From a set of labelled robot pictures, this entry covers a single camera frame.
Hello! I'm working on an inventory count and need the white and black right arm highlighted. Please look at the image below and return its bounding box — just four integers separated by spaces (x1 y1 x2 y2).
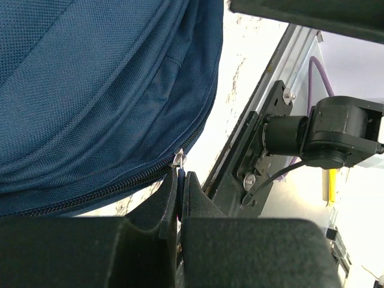
230 1 383 169

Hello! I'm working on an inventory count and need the navy blue student backpack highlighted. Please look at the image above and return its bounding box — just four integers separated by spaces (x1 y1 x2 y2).
1 1 224 217

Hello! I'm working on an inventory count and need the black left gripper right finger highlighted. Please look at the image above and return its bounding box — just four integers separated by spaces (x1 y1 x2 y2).
181 172 341 287

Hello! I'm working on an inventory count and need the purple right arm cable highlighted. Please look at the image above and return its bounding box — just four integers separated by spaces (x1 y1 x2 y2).
275 56 335 181

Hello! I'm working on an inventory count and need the aluminium front mounting rail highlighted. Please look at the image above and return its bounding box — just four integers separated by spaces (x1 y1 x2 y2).
203 25 319 218

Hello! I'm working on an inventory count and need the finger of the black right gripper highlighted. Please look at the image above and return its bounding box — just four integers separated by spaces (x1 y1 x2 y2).
230 0 383 44

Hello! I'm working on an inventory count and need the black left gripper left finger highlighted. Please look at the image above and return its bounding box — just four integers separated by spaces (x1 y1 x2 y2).
1 171 178 287

